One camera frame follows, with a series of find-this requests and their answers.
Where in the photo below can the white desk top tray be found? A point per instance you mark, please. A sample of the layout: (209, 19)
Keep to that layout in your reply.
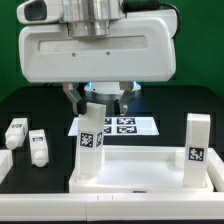
(145, 169)

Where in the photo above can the white front rail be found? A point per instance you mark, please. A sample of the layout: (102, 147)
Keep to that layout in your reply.
(118, 206)

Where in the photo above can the white marker plate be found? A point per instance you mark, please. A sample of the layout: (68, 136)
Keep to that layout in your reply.
(121, 126)

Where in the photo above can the white left corner block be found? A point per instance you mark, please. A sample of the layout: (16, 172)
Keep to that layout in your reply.
(6, 163)

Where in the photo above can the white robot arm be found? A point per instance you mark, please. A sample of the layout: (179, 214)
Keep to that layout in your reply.
(80, 41)

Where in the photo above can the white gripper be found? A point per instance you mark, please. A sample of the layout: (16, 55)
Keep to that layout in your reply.
(95, 41)

